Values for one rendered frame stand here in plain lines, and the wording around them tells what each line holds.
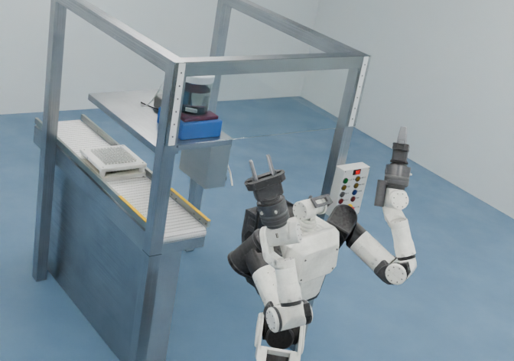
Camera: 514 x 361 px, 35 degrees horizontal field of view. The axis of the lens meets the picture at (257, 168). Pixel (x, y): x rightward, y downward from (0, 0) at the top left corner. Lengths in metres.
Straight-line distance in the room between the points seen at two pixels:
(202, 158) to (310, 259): 0.90
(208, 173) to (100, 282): 0.98
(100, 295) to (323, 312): 1.33
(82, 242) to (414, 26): 3.98
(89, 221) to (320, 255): 1.66
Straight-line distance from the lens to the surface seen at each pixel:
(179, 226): 3.59
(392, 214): 2.95
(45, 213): 4.43
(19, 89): 6.85
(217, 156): 3.43
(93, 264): 4.16
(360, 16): 7.70
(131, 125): 3.42
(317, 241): 2.78
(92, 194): 3.96
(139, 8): 7.06
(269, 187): 2.39
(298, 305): 2.49
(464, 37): 6.85
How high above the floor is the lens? 2.49
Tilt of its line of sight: 23 degrees down
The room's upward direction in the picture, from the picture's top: 10 degrees clockwise
